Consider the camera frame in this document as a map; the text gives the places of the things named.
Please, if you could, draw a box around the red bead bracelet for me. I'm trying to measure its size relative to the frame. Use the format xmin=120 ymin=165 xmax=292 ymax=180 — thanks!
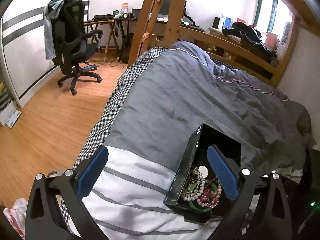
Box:
xmin=197 ymin=183 xmax=223 ymax=209

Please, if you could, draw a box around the green jade bangle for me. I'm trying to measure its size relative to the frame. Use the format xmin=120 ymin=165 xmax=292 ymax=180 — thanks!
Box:
xmin=183 ymin=179 xmax=222 ymax=212

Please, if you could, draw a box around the black jewelry box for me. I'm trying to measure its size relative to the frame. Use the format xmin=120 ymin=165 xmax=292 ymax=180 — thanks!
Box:
xmin=164 ymin=124 xmax=241 ymax=223

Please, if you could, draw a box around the white bead bracelet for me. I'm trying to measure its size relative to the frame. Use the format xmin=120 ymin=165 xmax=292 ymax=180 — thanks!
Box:
xmin=182 ymin=166 xmax=207 ymax=203

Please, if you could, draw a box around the plastic bag on floor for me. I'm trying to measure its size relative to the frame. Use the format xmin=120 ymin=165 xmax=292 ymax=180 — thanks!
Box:
xmin=3 ymin=198 xmax=28 ymax=239

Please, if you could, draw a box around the white round sticker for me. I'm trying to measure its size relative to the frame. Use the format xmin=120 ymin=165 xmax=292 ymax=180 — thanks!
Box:
xmin=199 ymin=165 xmax=209 ymax=178

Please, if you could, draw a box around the white shelf unit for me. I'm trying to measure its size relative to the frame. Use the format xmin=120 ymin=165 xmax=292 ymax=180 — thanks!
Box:
xmin=0 ymin=61 xmax=22 ymax=128

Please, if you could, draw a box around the black office chair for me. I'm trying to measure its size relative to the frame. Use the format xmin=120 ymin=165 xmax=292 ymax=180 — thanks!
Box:
xmin=52 ymin=0 xmax=103 ymax=95

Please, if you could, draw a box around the grey duvet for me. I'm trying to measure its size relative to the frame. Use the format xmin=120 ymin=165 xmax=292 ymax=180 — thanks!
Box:
xmin=105 ymin=41 xmax=316 ymax=174

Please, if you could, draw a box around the wooden folding side table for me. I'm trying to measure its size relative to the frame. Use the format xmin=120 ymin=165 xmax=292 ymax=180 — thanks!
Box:
xmin=83 ymin=19 xmax=121 ymax=55

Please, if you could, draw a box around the white sliding wardrobe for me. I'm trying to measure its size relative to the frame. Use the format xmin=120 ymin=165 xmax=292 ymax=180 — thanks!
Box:
xmin=1 ymin=0 xmax=89 ymax=107

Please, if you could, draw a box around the light blue hanging garment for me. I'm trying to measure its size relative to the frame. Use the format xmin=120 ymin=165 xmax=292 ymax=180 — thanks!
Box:
xmin=43 ymin=0 xmax=65 ymax=60

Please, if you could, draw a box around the pile of dark clothes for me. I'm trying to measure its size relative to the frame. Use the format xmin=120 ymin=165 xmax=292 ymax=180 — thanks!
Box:
xmin=222 ymin=22 xmax=277 ymax=58

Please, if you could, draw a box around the black computer monitor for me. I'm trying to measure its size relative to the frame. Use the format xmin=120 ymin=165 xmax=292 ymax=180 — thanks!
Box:
xmin=157 ymin=0 xmax=187 ymax=22

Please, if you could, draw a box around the wooden ladder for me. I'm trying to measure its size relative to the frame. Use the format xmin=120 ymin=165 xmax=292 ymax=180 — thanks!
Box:
xmin=127 ymin=0 xmax=164 ymax=67

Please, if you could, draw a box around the wooden bunk bed frame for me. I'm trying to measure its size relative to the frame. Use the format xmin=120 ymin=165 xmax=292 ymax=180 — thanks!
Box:
xmin=127 ymin=0 xmax=319 ymax=87

